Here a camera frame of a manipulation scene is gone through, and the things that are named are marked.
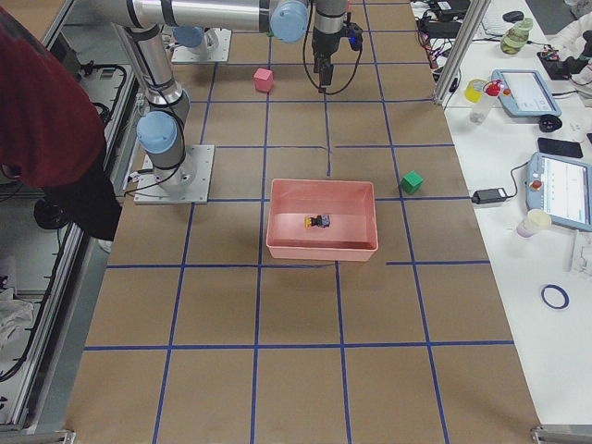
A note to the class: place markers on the green glass jar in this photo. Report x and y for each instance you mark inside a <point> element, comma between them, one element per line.
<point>515,38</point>

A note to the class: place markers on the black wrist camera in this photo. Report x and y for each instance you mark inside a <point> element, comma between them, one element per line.
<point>355,36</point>

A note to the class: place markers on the pink plastic bin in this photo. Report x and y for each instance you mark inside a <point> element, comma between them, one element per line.
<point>333,220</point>

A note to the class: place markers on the black smartphone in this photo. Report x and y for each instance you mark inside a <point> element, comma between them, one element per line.
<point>559,148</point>

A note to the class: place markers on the near teach pendant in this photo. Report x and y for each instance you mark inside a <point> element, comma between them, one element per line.
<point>561,187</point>

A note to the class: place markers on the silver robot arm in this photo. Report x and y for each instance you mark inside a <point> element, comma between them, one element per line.
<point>138,25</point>
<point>196,39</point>

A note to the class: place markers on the far teach pendant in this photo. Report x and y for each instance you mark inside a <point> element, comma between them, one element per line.
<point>525,93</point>

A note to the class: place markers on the black power adapter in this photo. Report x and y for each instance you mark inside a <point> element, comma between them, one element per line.
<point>489,196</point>

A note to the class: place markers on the yellow tape roll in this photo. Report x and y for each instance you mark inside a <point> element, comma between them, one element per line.
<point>474,90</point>

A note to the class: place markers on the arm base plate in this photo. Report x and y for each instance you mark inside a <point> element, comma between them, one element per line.
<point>183,56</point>
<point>188,184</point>

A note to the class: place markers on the aluminium frame post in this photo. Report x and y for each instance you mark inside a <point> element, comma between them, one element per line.
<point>473,17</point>

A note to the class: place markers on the pink cube near centre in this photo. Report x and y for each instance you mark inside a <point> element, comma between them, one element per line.
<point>263,80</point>

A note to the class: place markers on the white paper cup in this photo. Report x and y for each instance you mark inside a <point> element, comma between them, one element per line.
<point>535,221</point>

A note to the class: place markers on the green cube near right side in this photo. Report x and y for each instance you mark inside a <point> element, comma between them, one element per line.
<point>411,182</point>

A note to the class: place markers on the person in red shirt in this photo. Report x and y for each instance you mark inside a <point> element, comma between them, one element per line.
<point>52,137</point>

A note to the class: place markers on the yellow black push button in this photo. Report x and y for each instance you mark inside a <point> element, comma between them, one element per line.
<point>319,221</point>

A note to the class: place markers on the clear squeeze bottle red cap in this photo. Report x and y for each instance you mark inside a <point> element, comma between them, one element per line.
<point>489,96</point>

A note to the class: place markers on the teach pendant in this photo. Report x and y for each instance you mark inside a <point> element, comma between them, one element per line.
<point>561,187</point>
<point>525,93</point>

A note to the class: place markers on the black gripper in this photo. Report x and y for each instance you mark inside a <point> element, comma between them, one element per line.
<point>322,45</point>

